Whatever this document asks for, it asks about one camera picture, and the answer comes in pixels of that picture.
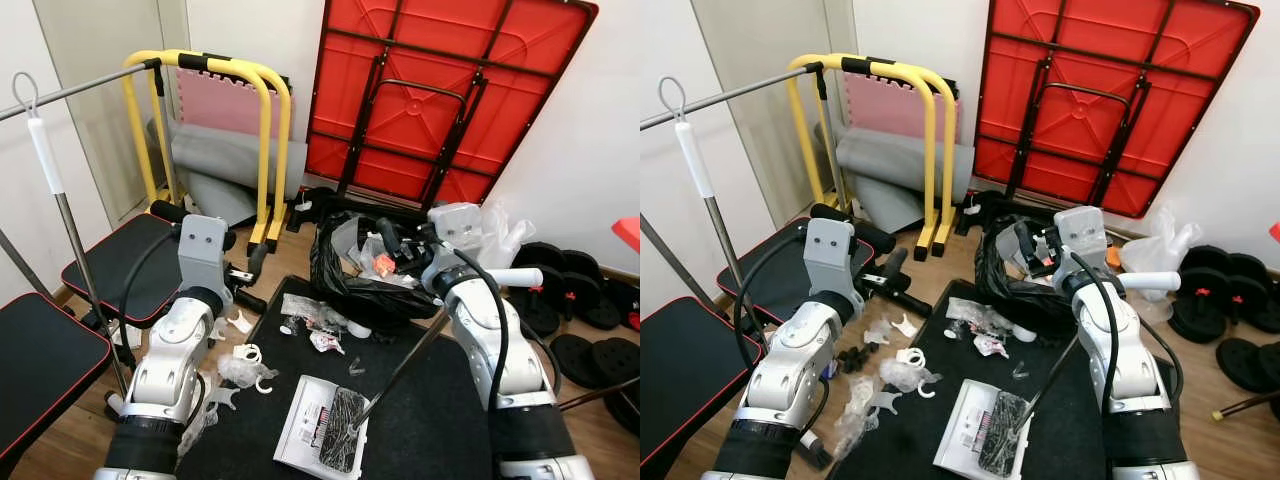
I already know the black trash bag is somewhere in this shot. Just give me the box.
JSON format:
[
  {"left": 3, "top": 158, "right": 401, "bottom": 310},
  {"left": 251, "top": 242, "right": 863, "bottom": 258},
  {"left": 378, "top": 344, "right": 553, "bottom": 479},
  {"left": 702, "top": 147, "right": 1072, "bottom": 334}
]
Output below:
[
  {"left": 975, "top": 213, "right": 1076, "bottom": 321},
  {"left": 312, "top": 210, "right": 451, "bottom": 326}
]

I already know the white long-handled dustpan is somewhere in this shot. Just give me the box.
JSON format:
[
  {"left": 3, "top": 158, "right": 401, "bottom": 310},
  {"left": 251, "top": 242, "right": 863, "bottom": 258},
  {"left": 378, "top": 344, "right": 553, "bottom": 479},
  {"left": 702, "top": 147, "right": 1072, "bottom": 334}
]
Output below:
[
  {"left": 932, "top": 333, "right": 1085, "bottom": 479},
  {"left": 273, "top": 308, "right": 453, "bottom": 473}
]

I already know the black floor mat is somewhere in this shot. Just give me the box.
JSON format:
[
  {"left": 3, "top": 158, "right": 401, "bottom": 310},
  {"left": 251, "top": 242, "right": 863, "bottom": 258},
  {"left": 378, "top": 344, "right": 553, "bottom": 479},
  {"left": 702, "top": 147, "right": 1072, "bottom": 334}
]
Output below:
[
  {"left": 835, "top": 280, "right": 1111, "bottom": 480},
  {"left": 175, "top": 300, "right": 501, "bottom": 480}
]

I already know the black foam bench roller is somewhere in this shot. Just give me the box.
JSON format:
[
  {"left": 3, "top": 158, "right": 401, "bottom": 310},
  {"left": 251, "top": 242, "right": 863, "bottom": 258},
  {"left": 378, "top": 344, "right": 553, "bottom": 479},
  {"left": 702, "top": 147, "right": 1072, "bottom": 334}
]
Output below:
[
  {"left": 810, "top": 203, "right": 898, "bottom": 253},
  {"left": 150, "top": 200, "right": 198, "bottom": 228}
]

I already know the black bundle with white tag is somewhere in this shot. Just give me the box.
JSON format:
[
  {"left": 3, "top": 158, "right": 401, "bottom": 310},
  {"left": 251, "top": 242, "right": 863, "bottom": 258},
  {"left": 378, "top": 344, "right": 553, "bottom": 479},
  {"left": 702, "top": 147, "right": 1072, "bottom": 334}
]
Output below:
[
  {"left": 290, "top": 185, "right": 343, "bottom": 229},
  {"left": 955, "top": 190, "right": 1013, "bottom": 238}
]

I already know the silver foil packet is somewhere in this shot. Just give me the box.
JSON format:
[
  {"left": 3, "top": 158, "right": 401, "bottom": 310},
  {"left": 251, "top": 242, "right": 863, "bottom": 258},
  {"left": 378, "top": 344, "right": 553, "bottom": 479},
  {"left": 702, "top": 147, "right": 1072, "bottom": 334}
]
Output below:
[
  {"left": 280, "top": 293, "right": 348, "bottom": 333},
  {"left": 945, "top": 297, "right": 1013, "bottom": 337}
]

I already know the grey rolled foam mat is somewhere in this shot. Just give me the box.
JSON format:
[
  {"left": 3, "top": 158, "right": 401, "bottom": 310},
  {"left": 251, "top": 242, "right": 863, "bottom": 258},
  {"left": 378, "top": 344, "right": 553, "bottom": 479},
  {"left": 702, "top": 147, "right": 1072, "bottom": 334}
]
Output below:
[
  {"left": 835, "top": 127, "right": 951, "bottom": 231},
  {"left": 150, "top": 120, "right": 276, "bottom": 226}
]

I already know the yellow tubular dip bar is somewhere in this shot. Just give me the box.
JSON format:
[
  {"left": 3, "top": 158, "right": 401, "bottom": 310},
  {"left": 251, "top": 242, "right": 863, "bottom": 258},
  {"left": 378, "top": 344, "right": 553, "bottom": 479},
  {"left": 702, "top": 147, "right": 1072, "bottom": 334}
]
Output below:
[
  {"left": 785, "top": 52, "right": 936, "bottom": 263},
  {"left": 122, "top": 48, "right": 273, "bottom": 257},
  {"left": 150, "top": 58, "right": 294, "bottom": 229},
  {"left": 815, "top": 60, "right": 958, "bottom": 236}
]

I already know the small black red-trimmed bench pad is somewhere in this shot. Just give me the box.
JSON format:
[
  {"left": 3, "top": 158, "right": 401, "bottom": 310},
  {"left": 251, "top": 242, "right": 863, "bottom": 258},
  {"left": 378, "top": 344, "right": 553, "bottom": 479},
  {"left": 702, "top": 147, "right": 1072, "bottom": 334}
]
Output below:
[
  {"left": 60, "top": 212, "right": 188, "bottom": 328},
  {"left": 715, "top": 217, "right": 833, "bottom": 328}
]

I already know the pink foam mat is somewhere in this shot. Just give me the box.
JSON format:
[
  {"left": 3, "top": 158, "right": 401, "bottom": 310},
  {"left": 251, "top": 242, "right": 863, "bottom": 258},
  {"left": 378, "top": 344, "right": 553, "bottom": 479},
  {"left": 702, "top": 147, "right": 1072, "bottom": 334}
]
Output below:
[
  {"left": 843, "top": 72, "right": 946, "bottom": 141},
  {"left": 175, "top": 68, "right": 276, "bottom": 136}
]

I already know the grey metal pole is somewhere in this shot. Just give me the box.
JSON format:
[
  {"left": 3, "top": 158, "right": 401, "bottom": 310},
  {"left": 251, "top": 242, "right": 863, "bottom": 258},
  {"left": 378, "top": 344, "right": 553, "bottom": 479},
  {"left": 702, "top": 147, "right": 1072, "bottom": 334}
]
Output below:
[
  {"left": 640, "top": 65, "right": 826, "bottom": 131},
  {"left": 0, "top": 62, "right": 163, "bottom": 123}
]

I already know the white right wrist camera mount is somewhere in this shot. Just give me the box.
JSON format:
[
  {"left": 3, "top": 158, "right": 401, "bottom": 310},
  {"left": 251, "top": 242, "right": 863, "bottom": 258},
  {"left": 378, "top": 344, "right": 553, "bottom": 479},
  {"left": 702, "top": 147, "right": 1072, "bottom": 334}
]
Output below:
[
  {"left": 1055, "top": 206, "right": 1109, "bottom": 291},
  {"left": 427, "top": 203, "right": 487, "bottom": 293}
]

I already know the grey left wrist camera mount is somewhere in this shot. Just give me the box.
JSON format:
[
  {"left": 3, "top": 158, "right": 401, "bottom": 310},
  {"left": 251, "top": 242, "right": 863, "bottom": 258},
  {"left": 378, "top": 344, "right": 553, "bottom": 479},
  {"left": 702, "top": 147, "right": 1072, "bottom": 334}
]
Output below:
[
  {"left": 178, "top": 214, "right": 234, "bottom": 301},
  {"left": 804, "top": 216, "right": 864, "bottom": 301}
]

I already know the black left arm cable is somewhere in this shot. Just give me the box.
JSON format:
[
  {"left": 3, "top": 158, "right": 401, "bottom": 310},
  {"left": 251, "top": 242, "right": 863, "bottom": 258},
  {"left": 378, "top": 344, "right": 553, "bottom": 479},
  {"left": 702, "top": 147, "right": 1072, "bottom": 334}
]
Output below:
[
  {"left": 733, "top": 230, "right": 811, "bottom": 356},
  {"left": 118, "top": 228, "right": 186, "bottom": 361}
]

